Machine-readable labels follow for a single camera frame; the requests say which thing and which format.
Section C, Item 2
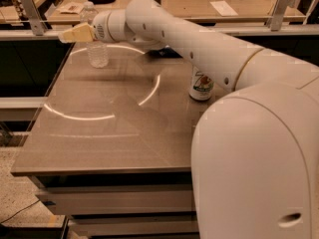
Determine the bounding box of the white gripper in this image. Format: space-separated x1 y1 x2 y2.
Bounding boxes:
58 11 112 43

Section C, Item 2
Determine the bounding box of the clear plastic water bottle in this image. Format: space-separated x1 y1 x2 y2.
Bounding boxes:
80 1 109 69

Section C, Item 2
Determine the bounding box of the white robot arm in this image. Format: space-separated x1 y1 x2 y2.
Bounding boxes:
59 0 319 239

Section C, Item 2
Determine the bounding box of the tan packet on far table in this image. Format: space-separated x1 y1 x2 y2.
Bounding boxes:
58 2 84 14

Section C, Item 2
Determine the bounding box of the white green soda can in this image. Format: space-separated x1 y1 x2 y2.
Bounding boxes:
188 66 214 102

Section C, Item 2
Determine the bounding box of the white paper card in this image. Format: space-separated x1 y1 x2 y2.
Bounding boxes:
211 1 237 16

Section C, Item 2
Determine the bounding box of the grey table drawer base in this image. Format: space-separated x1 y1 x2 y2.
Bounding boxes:
32 171 199 239

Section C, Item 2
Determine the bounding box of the left metal bracket post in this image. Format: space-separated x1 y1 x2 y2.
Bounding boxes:
20 0 46 36

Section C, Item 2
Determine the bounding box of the black floor cable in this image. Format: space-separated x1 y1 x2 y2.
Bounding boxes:
0 199 41 225

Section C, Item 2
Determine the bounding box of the right metal bracket post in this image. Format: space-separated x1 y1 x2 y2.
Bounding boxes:
267 0 291 31

